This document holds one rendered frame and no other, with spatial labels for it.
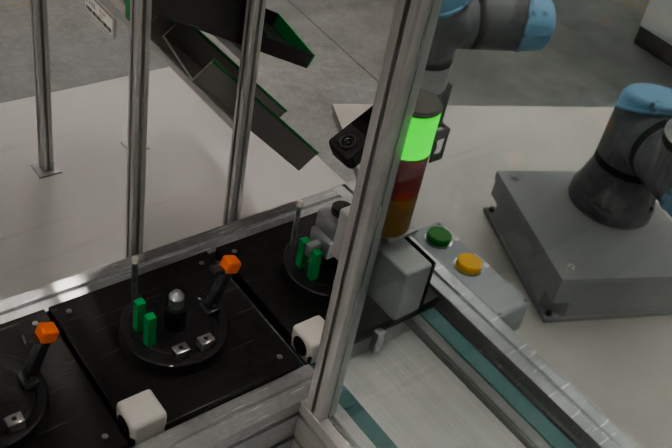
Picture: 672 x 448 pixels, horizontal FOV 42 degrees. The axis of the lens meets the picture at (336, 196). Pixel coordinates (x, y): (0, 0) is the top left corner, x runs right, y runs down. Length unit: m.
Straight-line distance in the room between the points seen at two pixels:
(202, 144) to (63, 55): 1.98
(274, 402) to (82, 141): 0.74
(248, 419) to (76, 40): 2.77
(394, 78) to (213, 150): 0.91
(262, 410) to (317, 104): 2.44
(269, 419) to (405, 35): 0.55
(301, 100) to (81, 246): 2.12
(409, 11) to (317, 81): 2.85
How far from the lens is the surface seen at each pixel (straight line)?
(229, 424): 1.11
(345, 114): 1.85
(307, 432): 1.17
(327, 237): 1.23
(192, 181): 1.60
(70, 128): 1.73
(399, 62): 0.80
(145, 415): 1.08
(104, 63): 3.59
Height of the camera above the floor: 1.85
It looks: 38 degrees down
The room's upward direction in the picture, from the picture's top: 12 degrees clockwise
